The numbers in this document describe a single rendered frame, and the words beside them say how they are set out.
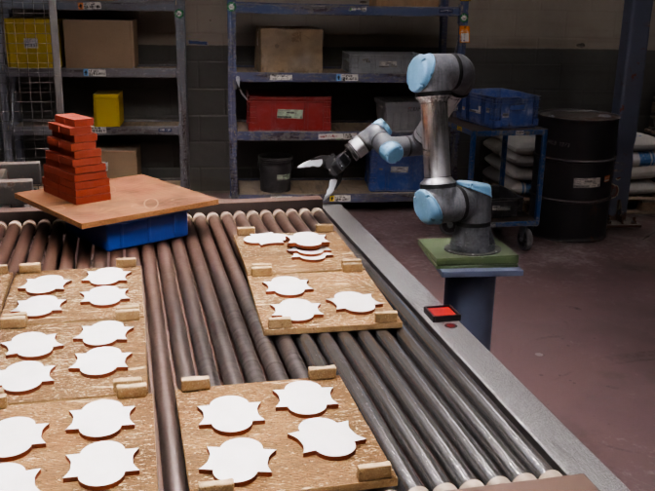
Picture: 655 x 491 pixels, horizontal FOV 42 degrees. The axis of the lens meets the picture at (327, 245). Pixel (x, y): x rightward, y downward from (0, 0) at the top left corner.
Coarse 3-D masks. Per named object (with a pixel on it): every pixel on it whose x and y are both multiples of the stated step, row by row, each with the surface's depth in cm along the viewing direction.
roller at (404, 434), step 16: (272, 224) 302; (336, 336) 209; (352, 336) 207; (352, 352) 198; (368, 368) 189; (368, 384) 183; (384, 384) 183; (384, 400) 175; (384, 416) 172; (400, 416) 168; (400, 432) 164; (416, 448) 157; (416, 464) 154; (432, 464) 151; (432, 480) 147; (448, 480) 148
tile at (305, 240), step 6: (294, 234) 270; (300, 234) 270; (306, 234) 270; (312, 234) 270; (294, 240) 264; (300, 240) 264; (306, 240) 264; (312, 240) 264; (318, 240) 264; (324, 240) 264; (300, 246) 259; (306, 246) 258; (312, 246) 259; (318, 246) 260
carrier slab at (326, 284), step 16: (336, 272) 247; (352, 272) 247; (256, 288) 232; (320, 288) 233; (336, 288) 234; (352, 288) 234; (368, 288) 234; (256, 304) 221; (384, 304) 223; (320, 320) 212; (336, 320) 212; (352, 320) 212; (368, 320) 212; (400, 320) 213
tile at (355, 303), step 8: (336, 296) 225; (344, 296) 225; (352, 296) 225; (360, 296) 225; (368, 296) 225; (336, 304) 219; (344, 304) 219; (352, 304) 220; (360, 304) 220; (368, 304) 220; (376, 304) 220; (336, 312) 217; (352, 312) 216; (360, 312) 215; (368, 312) 216
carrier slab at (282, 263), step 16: (240, 240) 277; (336, 240) 278; (240, 256) 264; (256, 256) 260; (272, 256) 260; (288, 256) 261; (336, 256) 261; (352, 256) 262; (272, 272) 246; (288, 272) 246; (304, 272) 247; (320, 272) 248
